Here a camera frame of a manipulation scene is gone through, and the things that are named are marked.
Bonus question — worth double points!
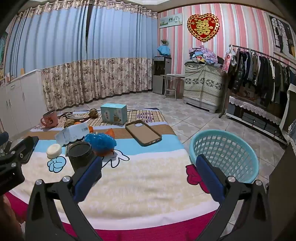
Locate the blue plastic bag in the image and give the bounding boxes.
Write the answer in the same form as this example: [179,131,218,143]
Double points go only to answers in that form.
[84,133,117,151]

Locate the red heart wall decoration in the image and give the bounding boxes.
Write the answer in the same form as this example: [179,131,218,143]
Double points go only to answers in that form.
[187,13,220,42]

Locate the pink hanging bag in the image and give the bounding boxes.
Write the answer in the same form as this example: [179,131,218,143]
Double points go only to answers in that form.
[221,53,233,73]

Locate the row of hanging clothes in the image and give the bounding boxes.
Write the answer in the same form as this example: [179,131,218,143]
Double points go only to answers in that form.
[231,47,296,107]

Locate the brown phone case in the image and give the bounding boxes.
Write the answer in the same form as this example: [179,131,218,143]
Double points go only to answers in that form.
[125,120,162,147]

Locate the person's left forearm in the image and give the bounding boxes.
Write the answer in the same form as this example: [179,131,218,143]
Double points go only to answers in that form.
[0,193,25,241]

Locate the pile of folded clothes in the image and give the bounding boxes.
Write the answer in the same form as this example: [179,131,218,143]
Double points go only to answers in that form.
[188,45,219,65]

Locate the flat paper booklet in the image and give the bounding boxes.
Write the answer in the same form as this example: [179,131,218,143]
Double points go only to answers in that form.
[58,112,81,120]

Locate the pink mug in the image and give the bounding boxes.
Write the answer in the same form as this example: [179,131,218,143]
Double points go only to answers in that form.
[40,110,58,128]

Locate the blue lace cloth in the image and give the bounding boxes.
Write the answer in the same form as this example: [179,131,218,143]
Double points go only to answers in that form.
[287,120,296,153]

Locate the blue floral curtain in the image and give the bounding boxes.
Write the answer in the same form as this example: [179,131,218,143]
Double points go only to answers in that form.
[7,5,89,112]
[87,3,160,100]

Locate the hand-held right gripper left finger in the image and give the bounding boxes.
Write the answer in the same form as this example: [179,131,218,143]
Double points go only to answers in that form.
[25,156,103,241]

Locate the cloth covered washing machine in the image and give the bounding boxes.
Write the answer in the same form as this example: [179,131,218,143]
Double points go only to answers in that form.
[183,62,226,113]

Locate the white cabinet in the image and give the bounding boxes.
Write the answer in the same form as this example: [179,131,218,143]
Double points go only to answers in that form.
[0,68,48,139]

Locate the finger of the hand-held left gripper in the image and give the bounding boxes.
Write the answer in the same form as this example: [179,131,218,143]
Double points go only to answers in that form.
[6,136,39,165]

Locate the water dispenser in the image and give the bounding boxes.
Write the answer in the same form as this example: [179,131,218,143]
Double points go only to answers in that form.
[152,56,172,94]

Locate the teal plastic basket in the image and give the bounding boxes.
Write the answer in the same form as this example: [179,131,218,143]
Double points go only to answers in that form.
[190,130,259,184]

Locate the wall poster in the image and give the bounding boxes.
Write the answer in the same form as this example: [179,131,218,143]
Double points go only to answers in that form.
[268,13,296,57]

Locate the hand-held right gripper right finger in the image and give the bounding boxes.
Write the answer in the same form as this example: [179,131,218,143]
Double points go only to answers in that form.
[195,154,272,241]

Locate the orange snack wrapper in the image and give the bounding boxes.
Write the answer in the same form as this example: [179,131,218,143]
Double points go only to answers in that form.
[95,128,116,156]

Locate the small folding table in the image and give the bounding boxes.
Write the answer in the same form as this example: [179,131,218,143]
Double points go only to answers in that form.
[161,74,185,100]

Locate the white round lid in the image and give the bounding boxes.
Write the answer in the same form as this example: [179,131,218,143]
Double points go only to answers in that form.
[46,144,63,159]

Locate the white plastic packet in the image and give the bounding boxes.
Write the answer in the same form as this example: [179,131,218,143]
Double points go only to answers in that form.
[55,123,94,146]

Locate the cartoon printed blanket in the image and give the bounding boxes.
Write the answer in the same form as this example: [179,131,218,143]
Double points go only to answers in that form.
[5,133,222,241]

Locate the wall picture with clock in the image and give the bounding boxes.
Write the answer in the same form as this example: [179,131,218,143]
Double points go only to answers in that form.
[159,13,183,29]

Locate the dark brown furniture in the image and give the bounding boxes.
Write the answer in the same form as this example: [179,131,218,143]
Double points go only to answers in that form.
[269,148,296,241]

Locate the teal cardboard box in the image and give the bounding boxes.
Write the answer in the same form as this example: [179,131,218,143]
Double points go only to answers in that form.
[100,103,127,124]

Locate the woven plaid mat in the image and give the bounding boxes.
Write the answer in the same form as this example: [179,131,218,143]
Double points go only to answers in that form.
[32,109,176,140]

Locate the white framed board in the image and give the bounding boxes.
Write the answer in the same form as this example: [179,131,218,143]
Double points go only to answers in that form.
[279,83,296,139]

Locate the low cabinet with lace cloth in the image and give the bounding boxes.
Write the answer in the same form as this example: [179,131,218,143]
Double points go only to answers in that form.
[227,95,289,144]

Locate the metal clothes rack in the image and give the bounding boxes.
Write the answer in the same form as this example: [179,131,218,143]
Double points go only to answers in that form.
[220,44,296,118]

